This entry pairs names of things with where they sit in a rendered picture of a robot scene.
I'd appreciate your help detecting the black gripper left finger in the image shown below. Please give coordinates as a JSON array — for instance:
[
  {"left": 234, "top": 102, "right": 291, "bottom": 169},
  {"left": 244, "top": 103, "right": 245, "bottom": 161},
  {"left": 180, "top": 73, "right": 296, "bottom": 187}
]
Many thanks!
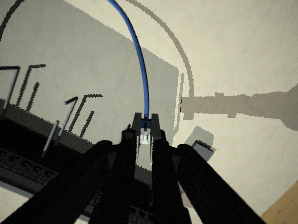
[{"left": 0, "top": 112, "right": 142, "bottom": 224}]

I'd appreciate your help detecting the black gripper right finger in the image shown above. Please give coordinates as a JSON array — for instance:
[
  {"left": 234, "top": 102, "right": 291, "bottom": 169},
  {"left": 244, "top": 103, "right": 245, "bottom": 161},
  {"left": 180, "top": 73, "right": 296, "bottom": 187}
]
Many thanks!
[{"left": 150, "top": 113, "right": 266, "bottom": 224}]

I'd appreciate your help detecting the blue patch cord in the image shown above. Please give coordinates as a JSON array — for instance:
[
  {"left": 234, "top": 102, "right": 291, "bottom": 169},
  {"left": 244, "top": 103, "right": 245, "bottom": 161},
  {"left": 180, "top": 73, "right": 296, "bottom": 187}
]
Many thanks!
[{"left": 107, "top": 0, "right": 149, "bottom": 120}]

